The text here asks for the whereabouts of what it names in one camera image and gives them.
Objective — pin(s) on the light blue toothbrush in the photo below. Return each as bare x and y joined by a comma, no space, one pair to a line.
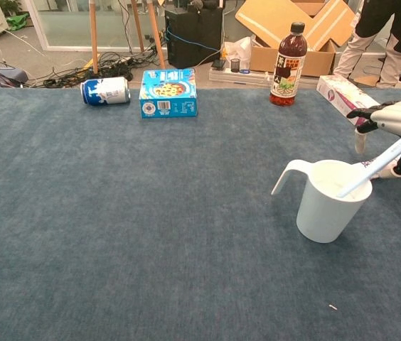
392,151

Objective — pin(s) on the white floral toothpaste tube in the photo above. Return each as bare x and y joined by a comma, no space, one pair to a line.
385,172

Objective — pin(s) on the pink floral box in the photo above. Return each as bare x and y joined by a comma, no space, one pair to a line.
342,96

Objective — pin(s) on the person in grey trousers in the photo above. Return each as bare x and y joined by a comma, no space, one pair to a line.
396,35

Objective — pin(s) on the dark tea bottle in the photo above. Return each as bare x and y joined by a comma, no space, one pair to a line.
287,71

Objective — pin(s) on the open cardboard box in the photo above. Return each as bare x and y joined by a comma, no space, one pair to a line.
268,17

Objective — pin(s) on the white plastic bag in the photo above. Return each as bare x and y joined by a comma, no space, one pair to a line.
239,49

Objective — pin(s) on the black computer tower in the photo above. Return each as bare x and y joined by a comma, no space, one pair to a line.
193,39

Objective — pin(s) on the blue cereal box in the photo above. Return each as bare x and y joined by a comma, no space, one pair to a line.
168,94

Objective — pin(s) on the wooden stand leg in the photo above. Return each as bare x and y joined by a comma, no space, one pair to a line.
156,35
137,25
94,39

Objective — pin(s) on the blue carpet table mat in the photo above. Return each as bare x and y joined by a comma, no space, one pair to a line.
133,213

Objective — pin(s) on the blue and white drink can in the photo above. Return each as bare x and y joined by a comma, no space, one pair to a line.
106,91

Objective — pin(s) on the green cloth bundle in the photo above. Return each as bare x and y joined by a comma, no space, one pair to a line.
17,22

